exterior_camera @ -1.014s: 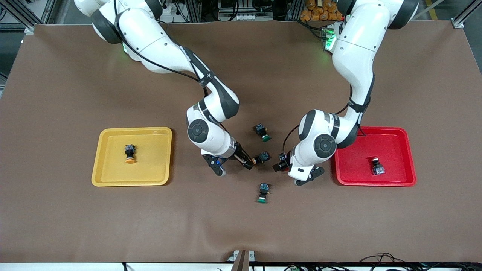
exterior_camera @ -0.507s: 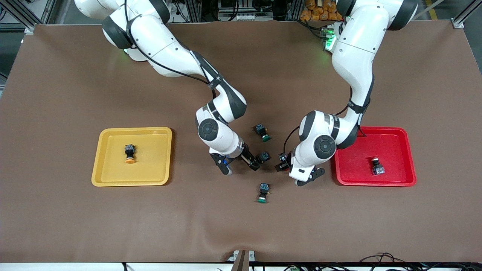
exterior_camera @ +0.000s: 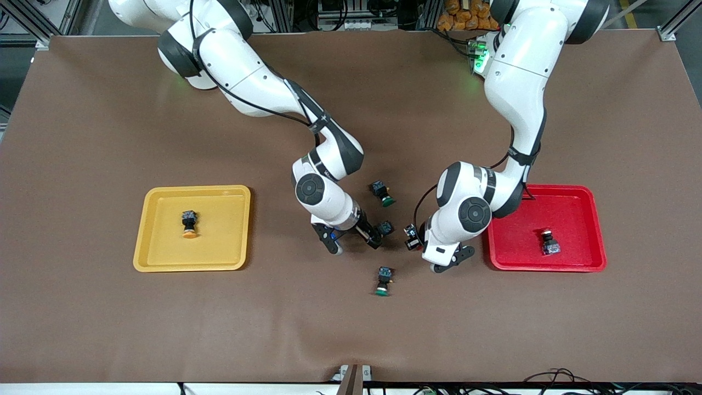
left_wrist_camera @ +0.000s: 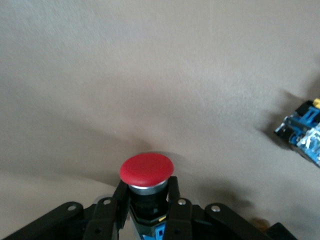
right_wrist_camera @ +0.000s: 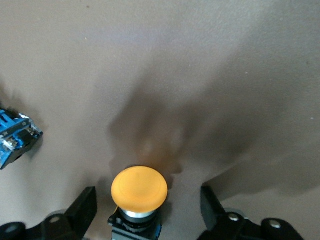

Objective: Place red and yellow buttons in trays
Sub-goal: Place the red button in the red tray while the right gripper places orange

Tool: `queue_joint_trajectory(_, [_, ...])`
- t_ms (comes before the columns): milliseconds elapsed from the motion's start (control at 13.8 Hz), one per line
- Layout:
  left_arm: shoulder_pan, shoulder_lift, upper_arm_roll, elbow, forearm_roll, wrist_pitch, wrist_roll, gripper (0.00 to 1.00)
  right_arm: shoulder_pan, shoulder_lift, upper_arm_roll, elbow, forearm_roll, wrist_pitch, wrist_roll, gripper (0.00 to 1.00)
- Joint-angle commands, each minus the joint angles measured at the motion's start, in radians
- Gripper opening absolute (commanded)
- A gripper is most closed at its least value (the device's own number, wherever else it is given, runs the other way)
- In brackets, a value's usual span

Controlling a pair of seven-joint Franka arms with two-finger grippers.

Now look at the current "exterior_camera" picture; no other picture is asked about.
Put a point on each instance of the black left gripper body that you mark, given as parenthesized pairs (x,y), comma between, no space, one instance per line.
(421,230)

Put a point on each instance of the yellow mushroom push button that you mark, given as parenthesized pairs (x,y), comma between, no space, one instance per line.
(387,227)
(190,222)

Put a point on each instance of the red mushroom push button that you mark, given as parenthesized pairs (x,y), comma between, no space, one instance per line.
(410,230)
(550,244)

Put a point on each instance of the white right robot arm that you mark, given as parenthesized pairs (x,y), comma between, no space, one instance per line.
(247,82)

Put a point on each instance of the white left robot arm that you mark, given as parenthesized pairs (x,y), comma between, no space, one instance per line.
(521,82)

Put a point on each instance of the green mushroom push button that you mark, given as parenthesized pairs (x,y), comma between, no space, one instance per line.
(378,189)
(384,277)

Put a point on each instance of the yellow plastic tray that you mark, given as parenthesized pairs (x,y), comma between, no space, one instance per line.
(219,241)

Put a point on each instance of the red plastic tray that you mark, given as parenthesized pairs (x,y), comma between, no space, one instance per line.
(576,219)

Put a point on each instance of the pile of orange bags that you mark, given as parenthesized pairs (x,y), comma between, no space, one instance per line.
(460,16)

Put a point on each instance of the brown table mat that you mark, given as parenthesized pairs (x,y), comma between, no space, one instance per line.
(109,329)

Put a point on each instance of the metal camera post bracket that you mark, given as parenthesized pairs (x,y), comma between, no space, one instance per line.
(351,381)

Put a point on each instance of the aluminium frame profile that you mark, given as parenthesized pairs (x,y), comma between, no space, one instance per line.
(33,27)
(669,34)

